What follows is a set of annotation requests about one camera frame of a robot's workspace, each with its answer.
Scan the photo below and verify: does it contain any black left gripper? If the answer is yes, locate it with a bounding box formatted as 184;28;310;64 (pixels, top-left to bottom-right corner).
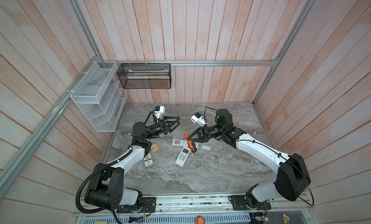
144;116;180;140

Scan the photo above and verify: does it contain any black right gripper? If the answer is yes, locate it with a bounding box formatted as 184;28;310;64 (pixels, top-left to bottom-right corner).
187;125;224;143

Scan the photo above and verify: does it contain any white battery cover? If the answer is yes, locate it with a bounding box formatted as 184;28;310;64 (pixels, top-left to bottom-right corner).
202;145;211;151

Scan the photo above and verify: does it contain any orange handled screwdriver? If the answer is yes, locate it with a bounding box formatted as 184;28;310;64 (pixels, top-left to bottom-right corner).
179;121;197;153

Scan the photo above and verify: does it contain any white TV remote control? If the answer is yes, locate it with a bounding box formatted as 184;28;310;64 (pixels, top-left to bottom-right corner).
172;139;189;147

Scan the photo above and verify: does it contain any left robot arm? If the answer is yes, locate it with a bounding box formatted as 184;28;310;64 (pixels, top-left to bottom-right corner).
75;116;180;214

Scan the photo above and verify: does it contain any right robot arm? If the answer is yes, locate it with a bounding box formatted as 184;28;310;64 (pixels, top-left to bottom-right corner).
186;109;311;210

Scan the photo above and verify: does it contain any white air conditioner remote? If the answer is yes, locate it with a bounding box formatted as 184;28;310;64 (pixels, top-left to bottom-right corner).
175;147;191;167

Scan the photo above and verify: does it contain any round wooden coaster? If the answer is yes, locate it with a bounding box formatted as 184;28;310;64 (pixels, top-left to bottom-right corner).
151;144;160;152

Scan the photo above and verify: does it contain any blue white card box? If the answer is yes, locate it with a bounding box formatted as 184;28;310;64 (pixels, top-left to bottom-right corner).
143;153;154;168

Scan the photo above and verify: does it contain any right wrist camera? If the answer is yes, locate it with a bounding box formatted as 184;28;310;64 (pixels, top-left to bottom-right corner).
191;112;207;127

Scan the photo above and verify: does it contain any black wire mesh basket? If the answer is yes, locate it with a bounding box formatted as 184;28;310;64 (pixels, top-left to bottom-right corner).
117;63;172;89

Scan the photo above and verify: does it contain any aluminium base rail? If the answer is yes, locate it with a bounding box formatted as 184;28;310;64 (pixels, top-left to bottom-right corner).
72;192;315;217

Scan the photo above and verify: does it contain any white wire mesh shelf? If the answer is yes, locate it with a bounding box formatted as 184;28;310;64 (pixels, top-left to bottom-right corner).
71;61;127;132

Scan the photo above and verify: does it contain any horizontal aluminium frame rail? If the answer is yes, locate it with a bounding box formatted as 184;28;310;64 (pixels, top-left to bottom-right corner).
114;60;278;67

